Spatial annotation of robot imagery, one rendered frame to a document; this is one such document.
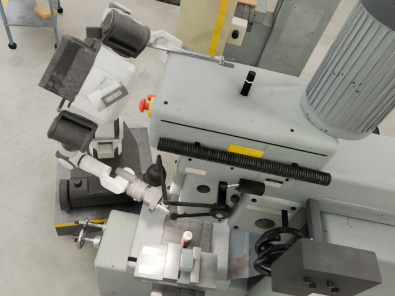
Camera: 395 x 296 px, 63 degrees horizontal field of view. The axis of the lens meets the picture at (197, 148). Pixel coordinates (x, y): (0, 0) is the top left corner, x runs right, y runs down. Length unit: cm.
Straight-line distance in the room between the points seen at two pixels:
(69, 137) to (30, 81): 250
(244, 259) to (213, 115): 98
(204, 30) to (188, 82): 194
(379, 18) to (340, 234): 67
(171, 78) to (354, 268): 64
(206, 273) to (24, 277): 148
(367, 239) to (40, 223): 223
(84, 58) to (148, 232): 90
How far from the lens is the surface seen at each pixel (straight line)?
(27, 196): 287
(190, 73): 86
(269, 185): 96
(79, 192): 211
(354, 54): 76
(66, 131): 127
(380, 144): 115
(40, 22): 400
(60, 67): 123
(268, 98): 86
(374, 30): 72
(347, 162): 102
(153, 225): 169
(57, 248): 263
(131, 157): 228
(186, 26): 276
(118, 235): 180
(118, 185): 146
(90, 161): 154
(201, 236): 162
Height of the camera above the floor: 242
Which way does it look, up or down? 51 degrees down
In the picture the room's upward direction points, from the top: 17 degrees clockwise
